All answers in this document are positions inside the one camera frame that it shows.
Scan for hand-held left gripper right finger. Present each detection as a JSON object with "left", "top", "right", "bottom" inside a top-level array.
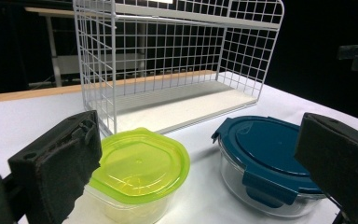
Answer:
[{"left": 294, "top": 112, "right": 358, "bottom": 224}]

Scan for green lidded plastic container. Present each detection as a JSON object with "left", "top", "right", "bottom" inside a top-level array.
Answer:
[{"left": 83, "top": 127, "right": 191, "bottom": 224}]

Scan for white metal table frame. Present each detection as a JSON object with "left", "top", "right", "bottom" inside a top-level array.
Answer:
[{"left": 24, "top": 7, "right": 85, "bottom": 89}]

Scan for blue lidded glass container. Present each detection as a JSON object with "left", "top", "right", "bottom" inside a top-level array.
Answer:
[{"left": 211, "top": 115, "right": 328, "bottom": 218}]

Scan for white wire shelf rack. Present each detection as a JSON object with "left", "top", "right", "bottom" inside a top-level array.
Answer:
[{"left": 73, "top": 0, "right": 285, "bottom": 138}]

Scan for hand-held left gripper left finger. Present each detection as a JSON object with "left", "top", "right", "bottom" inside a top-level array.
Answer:
[{"left": 7, "top": 109, "right": 103, "bottom": 224}]

